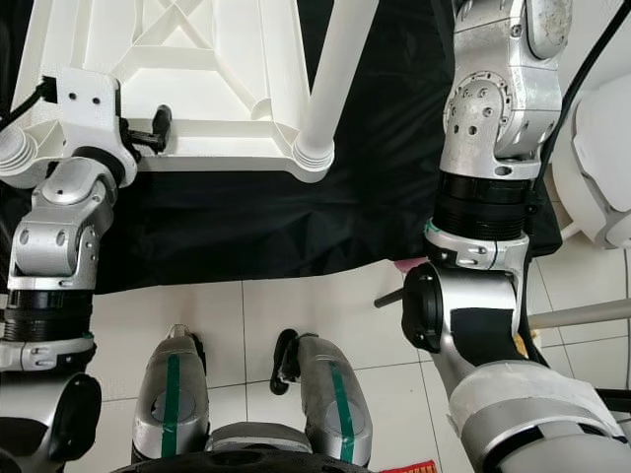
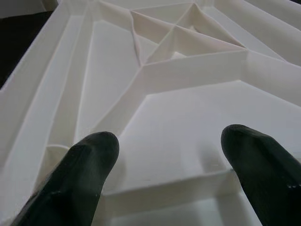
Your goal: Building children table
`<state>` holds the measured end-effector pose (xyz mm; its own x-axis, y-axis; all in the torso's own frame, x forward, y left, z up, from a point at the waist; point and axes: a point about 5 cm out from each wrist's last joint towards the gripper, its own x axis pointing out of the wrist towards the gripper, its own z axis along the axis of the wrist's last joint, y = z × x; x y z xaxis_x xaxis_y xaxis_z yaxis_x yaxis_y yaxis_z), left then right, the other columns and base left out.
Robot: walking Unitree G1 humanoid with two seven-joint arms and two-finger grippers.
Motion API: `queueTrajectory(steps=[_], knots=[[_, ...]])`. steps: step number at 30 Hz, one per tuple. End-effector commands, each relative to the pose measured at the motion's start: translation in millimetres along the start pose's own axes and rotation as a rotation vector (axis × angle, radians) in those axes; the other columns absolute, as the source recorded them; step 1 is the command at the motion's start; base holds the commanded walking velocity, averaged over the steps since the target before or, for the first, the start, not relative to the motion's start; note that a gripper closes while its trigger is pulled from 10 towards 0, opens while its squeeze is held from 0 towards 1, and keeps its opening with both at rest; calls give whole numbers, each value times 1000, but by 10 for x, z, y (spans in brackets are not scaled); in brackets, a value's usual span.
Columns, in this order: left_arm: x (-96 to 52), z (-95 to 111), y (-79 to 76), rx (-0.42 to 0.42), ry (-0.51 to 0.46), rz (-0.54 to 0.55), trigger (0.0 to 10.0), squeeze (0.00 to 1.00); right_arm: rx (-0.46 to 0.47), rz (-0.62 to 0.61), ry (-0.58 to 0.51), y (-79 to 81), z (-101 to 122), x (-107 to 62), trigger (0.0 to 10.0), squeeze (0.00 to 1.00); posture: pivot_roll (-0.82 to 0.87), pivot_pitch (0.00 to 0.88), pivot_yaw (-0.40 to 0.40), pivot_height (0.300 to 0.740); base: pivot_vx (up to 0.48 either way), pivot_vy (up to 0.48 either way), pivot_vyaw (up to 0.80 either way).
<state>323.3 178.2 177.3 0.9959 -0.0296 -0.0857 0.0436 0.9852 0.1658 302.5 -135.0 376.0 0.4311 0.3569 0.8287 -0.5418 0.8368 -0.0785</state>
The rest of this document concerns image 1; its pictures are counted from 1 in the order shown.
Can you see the black metal table frame leg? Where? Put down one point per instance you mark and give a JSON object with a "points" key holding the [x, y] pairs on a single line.
{"points": [[389, 296]]}

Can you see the red woven floor mat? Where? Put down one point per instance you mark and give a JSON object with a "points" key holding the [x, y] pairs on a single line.
{"points": [[409, 466]]}

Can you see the black stand base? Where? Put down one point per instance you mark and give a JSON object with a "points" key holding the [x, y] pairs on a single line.
{"points": [[613, 399]]}

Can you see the white rounded floor appliance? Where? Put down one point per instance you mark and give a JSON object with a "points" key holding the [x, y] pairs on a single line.
{"points": [[601, 158]]}

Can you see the white plastic table leg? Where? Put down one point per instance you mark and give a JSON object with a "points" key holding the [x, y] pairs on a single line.
{"points": [[15, 158], [340, 79]]}

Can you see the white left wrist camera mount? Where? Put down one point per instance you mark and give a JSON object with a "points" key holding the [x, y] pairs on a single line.
{"points": [[89, 108]]}

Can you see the grey metal pole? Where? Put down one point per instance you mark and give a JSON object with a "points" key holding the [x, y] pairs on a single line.
{"points": [[582, 315]]}

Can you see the white plastic table top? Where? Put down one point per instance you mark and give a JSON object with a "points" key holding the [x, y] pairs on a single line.
{"points": [[217, 89]]}

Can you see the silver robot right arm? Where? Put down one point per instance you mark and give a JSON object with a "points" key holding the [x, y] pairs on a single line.
{"points": [[493, 128]]}

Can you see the black robot waist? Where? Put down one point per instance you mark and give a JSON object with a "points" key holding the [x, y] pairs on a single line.
{"points": [[256, 463]]}

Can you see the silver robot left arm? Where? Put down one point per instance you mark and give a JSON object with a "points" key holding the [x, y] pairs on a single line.
{"points": [[59, 246]]}

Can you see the black table cloth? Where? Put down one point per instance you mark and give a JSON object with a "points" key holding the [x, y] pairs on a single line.
{"points": [[276, 227]]}

